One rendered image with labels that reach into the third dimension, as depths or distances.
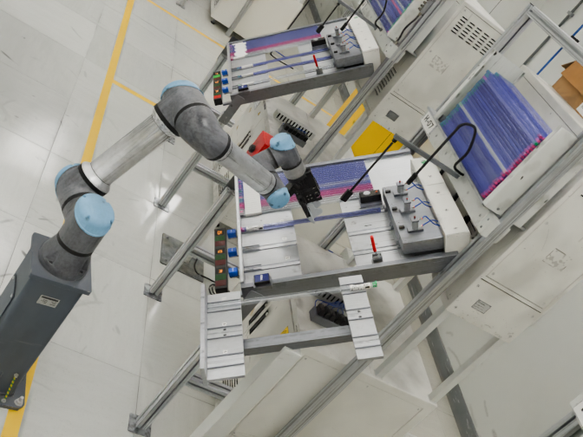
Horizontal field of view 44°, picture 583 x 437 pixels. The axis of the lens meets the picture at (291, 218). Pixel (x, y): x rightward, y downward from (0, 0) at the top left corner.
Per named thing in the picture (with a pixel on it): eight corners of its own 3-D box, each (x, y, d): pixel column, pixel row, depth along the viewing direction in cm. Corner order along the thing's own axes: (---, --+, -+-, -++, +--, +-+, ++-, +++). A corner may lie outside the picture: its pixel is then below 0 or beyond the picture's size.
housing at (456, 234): (445, 269, 236) (445, 235, 228) (410, 190, 276) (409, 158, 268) (468, 265, 236) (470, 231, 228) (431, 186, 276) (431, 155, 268)
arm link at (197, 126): (211, 122, 192) (300, 195, 230) (197, 98, 198) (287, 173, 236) (179, 150, 194) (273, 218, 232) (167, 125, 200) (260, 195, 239)
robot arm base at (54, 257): (36, 271, 204) (52, 247, 200) (39, 237, 215) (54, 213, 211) (86, 286, 212) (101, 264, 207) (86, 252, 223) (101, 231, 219)
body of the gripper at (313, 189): (323, 201, 248) (311, 173, 241) (300, 210, 249) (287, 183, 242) (320, 189, 254) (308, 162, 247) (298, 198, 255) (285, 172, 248)
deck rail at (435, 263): (244, 302, 233) (240, 288, 229) (243, 298, 235) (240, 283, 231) (459, 269, 234) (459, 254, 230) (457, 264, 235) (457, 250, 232)
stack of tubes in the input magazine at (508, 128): (481, 198, 223) (545, 133, 211) (438, 123, 264) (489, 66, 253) (509, 215, 228) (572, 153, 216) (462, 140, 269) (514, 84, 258)
